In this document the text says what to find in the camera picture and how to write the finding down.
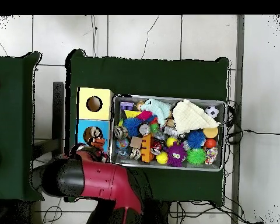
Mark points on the orange striped tiger plush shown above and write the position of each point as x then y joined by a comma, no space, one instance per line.
98,143

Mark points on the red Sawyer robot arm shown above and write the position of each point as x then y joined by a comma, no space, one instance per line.
102,179

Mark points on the shallow metal mesh bin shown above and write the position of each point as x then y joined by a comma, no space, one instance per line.
200,102

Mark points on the blue spiky rubber ball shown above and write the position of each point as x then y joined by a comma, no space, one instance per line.
196,138
131,126

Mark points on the orange building block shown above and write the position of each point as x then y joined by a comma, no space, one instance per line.
147,148

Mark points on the yellow cheese wedge toy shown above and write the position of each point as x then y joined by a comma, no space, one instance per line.
131,113

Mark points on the green cloth side table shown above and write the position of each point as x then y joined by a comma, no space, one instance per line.
9,128

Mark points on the mint knitted cloth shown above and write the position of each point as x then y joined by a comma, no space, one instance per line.
158,108

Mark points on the purple spiky monster toy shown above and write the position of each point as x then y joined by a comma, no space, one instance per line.
176,154

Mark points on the dark green table cloth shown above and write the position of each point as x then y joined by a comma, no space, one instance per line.
142,74

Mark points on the green spiky rubber ball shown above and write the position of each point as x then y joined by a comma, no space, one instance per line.
196,156

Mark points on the cream knitted cloth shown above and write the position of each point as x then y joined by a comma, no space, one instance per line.
191,116

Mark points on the orange rubber ball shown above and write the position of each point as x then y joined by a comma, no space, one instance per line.
210,143

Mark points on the small soccer ball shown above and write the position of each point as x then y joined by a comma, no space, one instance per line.
211,111

